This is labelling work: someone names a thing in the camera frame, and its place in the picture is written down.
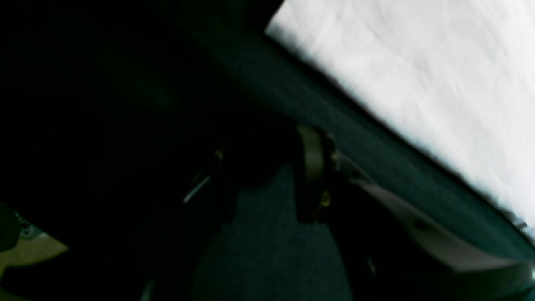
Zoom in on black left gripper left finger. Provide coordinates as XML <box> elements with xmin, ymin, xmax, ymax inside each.
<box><xmin>139</xmin><ymin>148</ymin><xmax>239</xmax><ymax>301</ymax></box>

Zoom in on black table cloth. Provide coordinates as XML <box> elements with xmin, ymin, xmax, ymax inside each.
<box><xmin>1</xmin><ymin>0</ymin><xmax>534</xmax><ymax>301</ymax></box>

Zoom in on pink T-shirt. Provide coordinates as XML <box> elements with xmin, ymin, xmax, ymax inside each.
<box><xmin>265</xmin><ymin>0</ymin><xmax>535</xmax><ymax>240</ymax></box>

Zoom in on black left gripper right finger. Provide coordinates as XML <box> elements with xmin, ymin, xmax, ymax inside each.
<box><xmin>295</xmin><ymin>126</ymin><xmax>534</xmax><ymax>301</ymax></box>

